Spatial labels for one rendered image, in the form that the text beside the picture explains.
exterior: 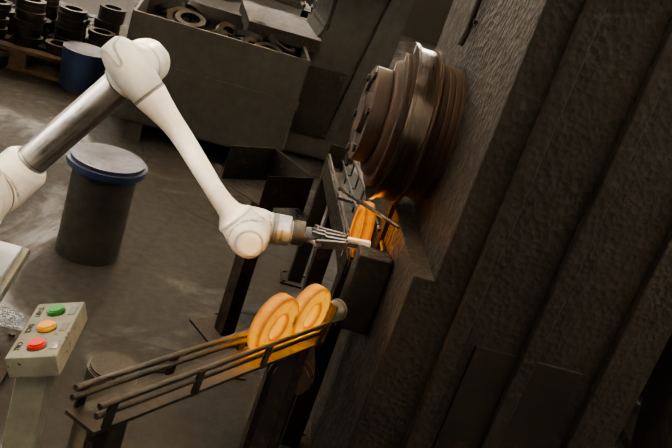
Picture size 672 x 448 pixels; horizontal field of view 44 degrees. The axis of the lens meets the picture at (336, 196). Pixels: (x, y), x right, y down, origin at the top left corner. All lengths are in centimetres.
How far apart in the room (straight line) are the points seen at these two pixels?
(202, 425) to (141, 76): 114
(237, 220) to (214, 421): 83
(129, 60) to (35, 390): 91
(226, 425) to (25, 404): 95
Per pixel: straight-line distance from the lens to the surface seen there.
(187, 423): 279
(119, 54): 237
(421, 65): 227
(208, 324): 329
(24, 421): 207
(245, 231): 221
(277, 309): 189
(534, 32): 194
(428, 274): 211
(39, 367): 189
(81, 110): 260
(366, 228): 247
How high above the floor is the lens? 167
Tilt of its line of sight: 19 degrees down
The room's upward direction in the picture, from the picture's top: 19 degrees clockwise
